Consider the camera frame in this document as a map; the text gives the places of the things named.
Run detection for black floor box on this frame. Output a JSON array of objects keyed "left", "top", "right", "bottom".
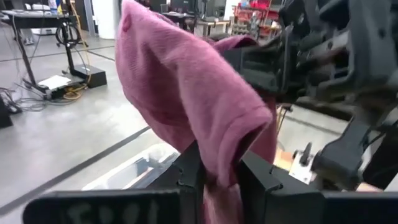
[{"left": 0, "top": 95, "right": 14, "bottom": 129}]

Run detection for white paper sheet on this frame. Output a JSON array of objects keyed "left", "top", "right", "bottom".
[{"left": 37, "top": 74, "right": 73, "bottom": 91}]

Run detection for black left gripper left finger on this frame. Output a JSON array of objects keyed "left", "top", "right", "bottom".
[{"left": 22, "top": 140, "right": 206, "bottom": 224}]

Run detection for black rolling desk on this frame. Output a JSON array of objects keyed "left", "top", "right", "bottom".
[{"left": 160, "top": 11, "right": 200, "bottom": 34}]

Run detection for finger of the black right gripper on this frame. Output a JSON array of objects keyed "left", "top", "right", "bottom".
[{"left": 222, "top": 26, "right": 293, "bottom": 96}]

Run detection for wooden work table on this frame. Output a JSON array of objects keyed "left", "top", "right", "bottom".
[{"left": 197, "top": 19, "right": 233, "bottom": 37}]

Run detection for silver metal bracket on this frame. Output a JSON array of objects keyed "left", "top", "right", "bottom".
[{"left": 288, "top": 142, "right": 315, "bottom": 185}]

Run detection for maroon baseball cap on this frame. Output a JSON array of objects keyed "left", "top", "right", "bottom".
[{"left": 114, "top": 0, "right": 278, "bottom": 224}]

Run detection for white pillar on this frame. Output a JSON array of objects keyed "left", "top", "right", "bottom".
[{"left": 91, "top": 0, "right": 121, "bottom": 40}]

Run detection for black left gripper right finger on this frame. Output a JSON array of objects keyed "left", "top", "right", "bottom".
[{"left": 238, "top": 150, "right": 398, "bottom": 224}]

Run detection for grey floor cables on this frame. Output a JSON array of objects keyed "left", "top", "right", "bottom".
[{"left": 0, "top": 86, "right": 49, "bottom": 113}]

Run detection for yellow cable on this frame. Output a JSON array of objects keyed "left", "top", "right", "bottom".
[{"left": 62, "top": 0, "right": 93, "bottom": 101}]

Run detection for red parts shelf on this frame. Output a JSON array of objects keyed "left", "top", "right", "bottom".
[{"left": 232, "top": 0, "right": 282, "bottom": 37}]

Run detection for clear plastic bin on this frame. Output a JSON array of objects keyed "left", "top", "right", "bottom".
[{"left": 81, "top": 142, "right": 181, "bottom": 191}]

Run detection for black stand base box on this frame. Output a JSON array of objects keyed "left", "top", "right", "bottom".
[{"left": 70, "top": 63, "right": 108, "bottom": 90}]

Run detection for black coiled cable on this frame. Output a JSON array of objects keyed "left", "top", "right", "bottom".
[{"left": 55, "top": 22, "right": 82, "bottom": 47}]

